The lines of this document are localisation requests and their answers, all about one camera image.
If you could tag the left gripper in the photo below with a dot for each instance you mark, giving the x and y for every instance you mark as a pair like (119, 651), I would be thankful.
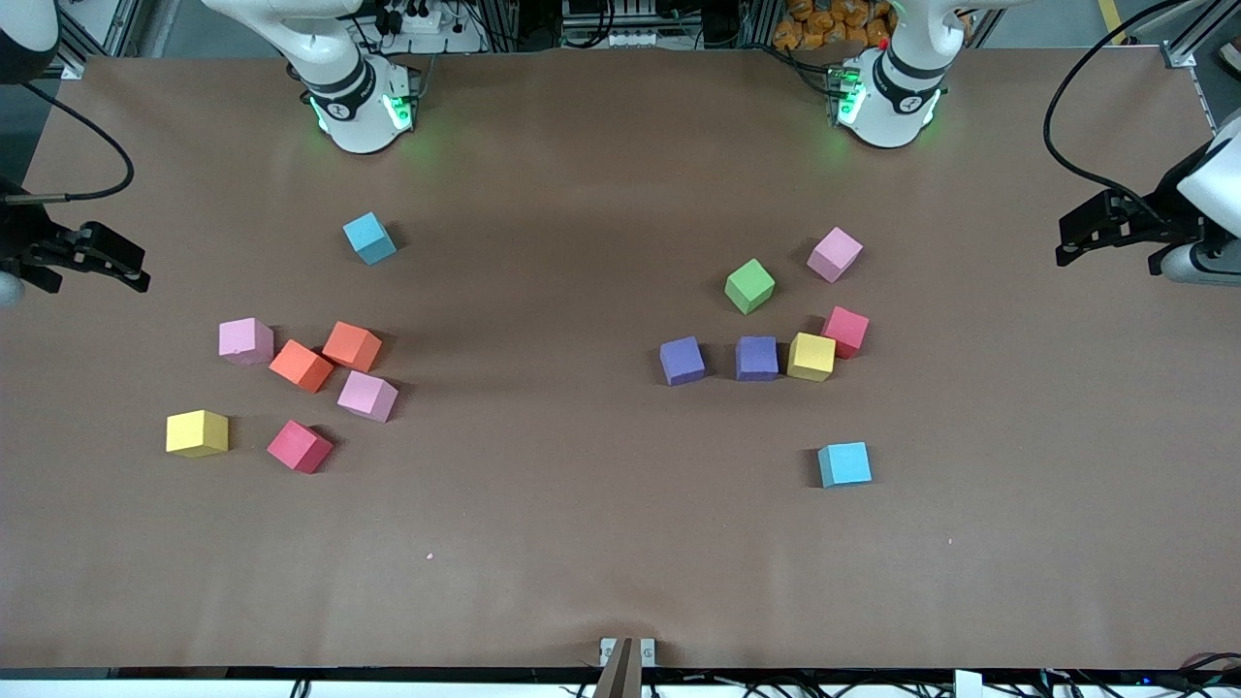
(1156, 221)

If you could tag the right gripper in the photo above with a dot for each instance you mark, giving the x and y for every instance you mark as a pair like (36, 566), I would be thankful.
(21, 238)

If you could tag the orange foam block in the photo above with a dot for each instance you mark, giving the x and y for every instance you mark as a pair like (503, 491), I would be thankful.
(301, 365)
(352, 346)

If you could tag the red foam block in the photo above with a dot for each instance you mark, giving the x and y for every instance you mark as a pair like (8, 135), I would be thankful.
(300, 446)
(848, 332)

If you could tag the pink foam block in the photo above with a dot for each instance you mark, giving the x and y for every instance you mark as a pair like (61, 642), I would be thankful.
(835, 254)
(245, 340)
(367, 396)

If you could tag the yellow foam block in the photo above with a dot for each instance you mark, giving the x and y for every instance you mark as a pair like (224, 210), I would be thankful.
(197, 432)
(811, 356)

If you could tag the purple foam block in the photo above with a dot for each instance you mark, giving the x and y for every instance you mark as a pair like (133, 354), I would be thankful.
(756, 358)
(682, 361)

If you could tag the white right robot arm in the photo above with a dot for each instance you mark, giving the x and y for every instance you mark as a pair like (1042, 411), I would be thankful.
(354, 111)

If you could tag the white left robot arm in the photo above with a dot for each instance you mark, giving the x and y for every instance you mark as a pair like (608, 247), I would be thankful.
(897, 107)

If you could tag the light blue foam block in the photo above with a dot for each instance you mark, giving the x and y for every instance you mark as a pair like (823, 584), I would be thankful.
(844, 463)
(368, 237)

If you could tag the orange snack bag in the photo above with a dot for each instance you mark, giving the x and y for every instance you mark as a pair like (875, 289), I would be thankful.
(834, 24)

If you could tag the green foam block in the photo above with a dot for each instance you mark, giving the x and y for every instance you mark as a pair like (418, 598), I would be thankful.
(749, 286)

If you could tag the white power strip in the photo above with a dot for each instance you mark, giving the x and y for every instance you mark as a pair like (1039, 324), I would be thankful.
(417, 19)

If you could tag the white electronics box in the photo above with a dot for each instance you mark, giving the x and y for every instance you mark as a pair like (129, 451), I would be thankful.
(611, 19)

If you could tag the brown paper table cover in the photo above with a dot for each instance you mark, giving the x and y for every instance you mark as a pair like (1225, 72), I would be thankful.
(620, 543)

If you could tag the silver aluminium frame profile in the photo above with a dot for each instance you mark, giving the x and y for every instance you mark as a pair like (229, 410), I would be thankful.
(87, 39)
(1178, 56)

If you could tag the grey metal camera bracket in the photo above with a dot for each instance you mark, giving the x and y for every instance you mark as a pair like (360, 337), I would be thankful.
(625, 659)

